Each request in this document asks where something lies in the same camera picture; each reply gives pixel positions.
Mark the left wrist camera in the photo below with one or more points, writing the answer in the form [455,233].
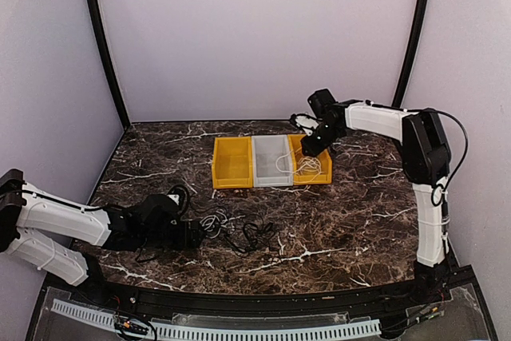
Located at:
[181,196]

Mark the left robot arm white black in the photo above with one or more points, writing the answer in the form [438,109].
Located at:
[29,214]

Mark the right black frame post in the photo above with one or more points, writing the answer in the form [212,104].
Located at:
[410,54]

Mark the yellow bin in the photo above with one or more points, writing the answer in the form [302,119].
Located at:
[309,170]
[232,163]

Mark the black frame post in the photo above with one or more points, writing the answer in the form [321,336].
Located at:
[107,62]
[410,54]

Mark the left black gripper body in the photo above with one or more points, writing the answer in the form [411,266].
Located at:
[181,239]

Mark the black front rail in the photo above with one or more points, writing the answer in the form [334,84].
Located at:
[388,300]

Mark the left black frame post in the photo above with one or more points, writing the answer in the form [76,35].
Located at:
[107,62]

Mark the white translucent bin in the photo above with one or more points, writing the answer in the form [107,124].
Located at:
[272,164]

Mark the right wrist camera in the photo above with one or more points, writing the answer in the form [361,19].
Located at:
[304,122]

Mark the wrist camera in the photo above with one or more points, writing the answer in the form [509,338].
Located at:
[304,122]
[181,196]

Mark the yellow bin front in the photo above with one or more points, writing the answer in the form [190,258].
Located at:
[309,170]

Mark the white slotted cable duct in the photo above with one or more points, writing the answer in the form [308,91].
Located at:
[208,327]

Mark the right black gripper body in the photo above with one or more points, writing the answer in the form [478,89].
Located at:
[322,142]

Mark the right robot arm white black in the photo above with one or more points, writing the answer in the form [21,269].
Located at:
[422,144]

